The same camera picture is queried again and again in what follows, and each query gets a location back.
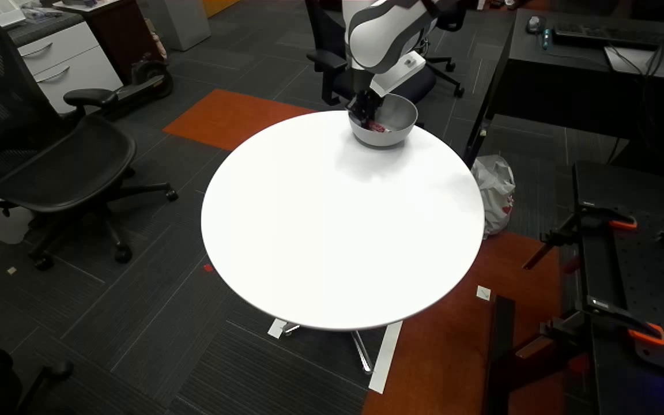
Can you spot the small white floor tag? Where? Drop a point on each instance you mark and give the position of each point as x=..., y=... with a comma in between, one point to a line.
x=485, y=294

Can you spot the black kick scooter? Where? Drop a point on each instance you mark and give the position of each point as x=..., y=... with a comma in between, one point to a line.
x=144, y=81

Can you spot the white drawer cabinet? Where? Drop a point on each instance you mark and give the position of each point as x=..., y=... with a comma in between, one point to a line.
x=62, y=66

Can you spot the black upright post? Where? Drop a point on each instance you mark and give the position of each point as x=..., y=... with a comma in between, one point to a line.
x=502, y=361

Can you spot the white plastic bag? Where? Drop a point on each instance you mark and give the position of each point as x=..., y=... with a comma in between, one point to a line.
x=493, y=196

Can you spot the grey bowl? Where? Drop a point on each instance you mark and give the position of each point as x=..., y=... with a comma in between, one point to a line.
x=397, y=123

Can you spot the grey computer mouse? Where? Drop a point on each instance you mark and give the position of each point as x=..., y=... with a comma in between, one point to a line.
x=534, y=25

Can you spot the black office desk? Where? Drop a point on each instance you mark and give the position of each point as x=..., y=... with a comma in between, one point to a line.
x=578, y=100

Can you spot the white table base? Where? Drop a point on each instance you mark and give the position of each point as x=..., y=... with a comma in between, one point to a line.
x=384, y=358

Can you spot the grey bin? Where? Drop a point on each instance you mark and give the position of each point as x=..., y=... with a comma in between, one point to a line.
x=178, y=25

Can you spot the white paper sheet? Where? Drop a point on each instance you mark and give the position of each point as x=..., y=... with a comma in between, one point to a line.
x=646, y=64

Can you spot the black mesh office chair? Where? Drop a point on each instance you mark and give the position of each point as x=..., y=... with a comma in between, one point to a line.
x=62, y=165

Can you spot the black workbench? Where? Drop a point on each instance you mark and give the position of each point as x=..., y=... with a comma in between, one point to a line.
x=646, y=291

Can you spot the small red floor object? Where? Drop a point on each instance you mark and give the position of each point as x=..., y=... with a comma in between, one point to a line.
x=208, y=269

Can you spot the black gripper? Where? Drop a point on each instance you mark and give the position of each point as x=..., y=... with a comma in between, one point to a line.
x=370, y=96

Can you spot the black keyboard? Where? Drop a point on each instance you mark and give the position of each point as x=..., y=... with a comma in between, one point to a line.
x=610, y=36

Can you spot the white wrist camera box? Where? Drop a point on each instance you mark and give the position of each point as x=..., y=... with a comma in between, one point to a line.
x=401, y=73

